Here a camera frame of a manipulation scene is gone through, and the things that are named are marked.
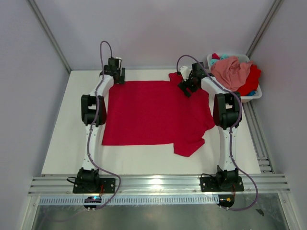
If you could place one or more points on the left corner aluminium post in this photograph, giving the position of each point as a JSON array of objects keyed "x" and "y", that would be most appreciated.
[{"x": 43, "y": 23}]

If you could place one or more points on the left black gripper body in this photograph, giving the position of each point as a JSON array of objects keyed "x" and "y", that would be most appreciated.
[{"x": 118, "y": 71}]

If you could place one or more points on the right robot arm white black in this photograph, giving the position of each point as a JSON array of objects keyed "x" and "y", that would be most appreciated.
[{"x": 227, "y": 114}]

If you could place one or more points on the right corner aluminium post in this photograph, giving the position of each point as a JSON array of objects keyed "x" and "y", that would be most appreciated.
[{"x": 269, "y": 17}]

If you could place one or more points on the right controller board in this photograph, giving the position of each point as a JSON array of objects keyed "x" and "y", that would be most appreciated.
[{"x": 226, "y": 201}]

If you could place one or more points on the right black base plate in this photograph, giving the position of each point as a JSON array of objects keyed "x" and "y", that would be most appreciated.
[{"x": 210, "y": 183}]

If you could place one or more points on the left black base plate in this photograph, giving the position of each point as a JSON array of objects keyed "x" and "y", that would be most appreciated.
[{"x": 97, "y": 186}]

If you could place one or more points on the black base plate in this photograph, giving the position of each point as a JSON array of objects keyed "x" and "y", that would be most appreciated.
[
  {"x": 210, "y": 183},
  {"x": 97, "y": 186}
]

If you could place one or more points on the aluminium side rail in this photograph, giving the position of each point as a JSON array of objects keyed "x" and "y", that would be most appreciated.
[{"x": 258, "y": 140}]

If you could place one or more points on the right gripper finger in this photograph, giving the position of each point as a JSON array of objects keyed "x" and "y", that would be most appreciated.
[
  {"x": 182, "y": 86},
  {"x": 187, "y": 92}
]

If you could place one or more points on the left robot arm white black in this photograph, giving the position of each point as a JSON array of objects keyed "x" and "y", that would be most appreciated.
[{"x": 93, "y": 115}]

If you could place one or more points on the corner aluminium post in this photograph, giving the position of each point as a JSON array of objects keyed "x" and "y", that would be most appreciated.
[
  {"x": 43, "y": 23},
  {"x": 269, "y": 17}
]

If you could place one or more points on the bright red t shirt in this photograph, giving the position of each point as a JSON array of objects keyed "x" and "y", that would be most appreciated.
[{"x": 250, "y": 82}]

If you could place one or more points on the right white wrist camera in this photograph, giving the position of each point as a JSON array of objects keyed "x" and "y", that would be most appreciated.
[{"x": 185, "y": 72}]

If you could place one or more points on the left controller board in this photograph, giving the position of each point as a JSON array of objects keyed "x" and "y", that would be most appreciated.
[{"x": 91, "y": 202}]

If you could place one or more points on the controller board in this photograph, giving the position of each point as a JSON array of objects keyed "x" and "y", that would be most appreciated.
[
  {"x": 91, "y": 202},
  {"x": 226, "y": 201}
]

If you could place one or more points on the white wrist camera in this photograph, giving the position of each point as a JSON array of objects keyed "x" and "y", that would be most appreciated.
[
  {"x": 118, "y": 62},
  {"x": 185, "y": 72}
]

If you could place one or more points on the crimson red t shirt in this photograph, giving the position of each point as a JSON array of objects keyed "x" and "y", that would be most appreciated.
[{"x": 157, "y": 113}]

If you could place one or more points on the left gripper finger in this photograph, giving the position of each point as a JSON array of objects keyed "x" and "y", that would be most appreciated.
[
  {"x": 122, "y": 76},
  {"x": 117, "y": 79}
]

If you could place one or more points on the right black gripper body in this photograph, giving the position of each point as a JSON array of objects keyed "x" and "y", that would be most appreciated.
[{"x": 190, "y": 85}]

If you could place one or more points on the grey slotted cable duct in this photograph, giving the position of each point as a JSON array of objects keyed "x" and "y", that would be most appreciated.
[{"x": 131, "y": 200}]

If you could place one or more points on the aluminium front rail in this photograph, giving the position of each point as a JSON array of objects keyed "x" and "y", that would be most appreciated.
[{"x": 153, "y": 184}]

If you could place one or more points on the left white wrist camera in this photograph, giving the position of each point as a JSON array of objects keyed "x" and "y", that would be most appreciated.
[{"x": 118, "y": 62}]

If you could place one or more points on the salmon pink t shirt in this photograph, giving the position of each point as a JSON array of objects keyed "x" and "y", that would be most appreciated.
[{"x": 231, "y": 73}]

